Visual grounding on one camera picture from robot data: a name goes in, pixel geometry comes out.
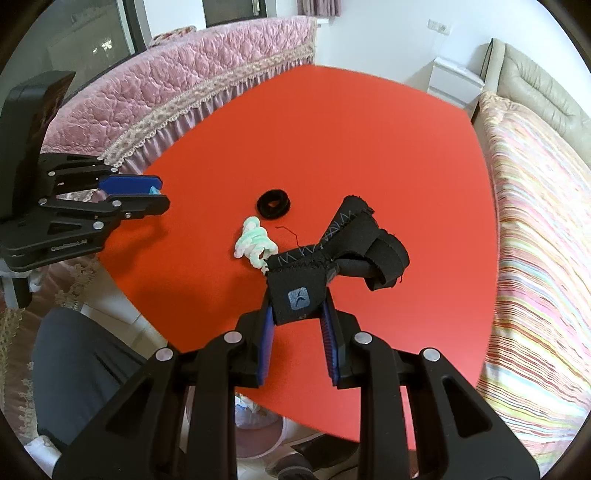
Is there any pink trash bin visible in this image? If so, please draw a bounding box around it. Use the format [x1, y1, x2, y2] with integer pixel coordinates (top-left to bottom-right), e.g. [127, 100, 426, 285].
[233, 391, 325, 460]

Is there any pink quilted bed cover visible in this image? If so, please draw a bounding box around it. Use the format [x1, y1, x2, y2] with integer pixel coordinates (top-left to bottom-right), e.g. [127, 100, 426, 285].
[1, 16, 317, 444]

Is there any striped bed sheet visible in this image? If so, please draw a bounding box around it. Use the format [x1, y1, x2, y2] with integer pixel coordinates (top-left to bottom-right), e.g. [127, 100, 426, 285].
[478, 92, 590, 472]

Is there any dark trouser leg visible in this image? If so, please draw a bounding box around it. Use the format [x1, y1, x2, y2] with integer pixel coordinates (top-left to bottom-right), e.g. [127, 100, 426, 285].
[32, 307, 145, 451]

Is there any dark window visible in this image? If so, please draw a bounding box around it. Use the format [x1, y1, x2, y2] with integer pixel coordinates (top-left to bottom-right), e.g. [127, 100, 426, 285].
[1, 0, 276, 97]

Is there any black right shoe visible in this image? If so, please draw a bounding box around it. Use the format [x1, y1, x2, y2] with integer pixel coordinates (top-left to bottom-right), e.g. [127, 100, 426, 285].
[264, 434, 360, 479]

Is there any red table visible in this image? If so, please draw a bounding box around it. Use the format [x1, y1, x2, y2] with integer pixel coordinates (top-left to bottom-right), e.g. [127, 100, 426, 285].
[98, 64, 499, 451]

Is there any pink curtain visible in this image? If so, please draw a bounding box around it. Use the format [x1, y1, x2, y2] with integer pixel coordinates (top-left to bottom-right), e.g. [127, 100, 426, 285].
[297, 0, 342, 18]

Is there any white nightstand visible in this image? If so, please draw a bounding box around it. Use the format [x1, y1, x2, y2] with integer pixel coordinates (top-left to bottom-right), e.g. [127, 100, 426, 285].
[427, 57, 484, 111]

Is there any beige leather headboard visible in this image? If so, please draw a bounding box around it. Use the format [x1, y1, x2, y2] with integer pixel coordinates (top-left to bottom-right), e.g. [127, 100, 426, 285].
[480, 38, 590, 164]

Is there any white wall socket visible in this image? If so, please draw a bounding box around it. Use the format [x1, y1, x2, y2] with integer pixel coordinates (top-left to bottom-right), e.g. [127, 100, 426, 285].
[428, 19, 451, 36]

